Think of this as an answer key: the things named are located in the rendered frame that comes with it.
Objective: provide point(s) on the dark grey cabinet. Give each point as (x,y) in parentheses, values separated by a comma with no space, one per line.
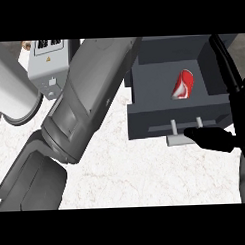
(172,47)

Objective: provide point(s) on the dark grey drawer front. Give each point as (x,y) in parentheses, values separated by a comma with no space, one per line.
(154,117)

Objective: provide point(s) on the white cylinder with dark rim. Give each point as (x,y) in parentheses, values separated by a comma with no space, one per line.
(11,91)

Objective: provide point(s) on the grey appliance with label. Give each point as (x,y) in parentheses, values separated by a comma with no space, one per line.
(47,68)

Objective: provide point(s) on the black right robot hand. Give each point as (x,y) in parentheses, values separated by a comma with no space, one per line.
(239,123)

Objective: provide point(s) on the small brown object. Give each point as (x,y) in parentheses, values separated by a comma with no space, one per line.
(25,45)

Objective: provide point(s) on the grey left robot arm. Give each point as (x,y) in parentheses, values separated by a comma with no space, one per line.
(83,96)

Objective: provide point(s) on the dark grey drawer box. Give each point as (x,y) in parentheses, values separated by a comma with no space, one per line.
(156,83)

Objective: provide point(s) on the red and white can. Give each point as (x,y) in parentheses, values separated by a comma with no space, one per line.
(184,85)

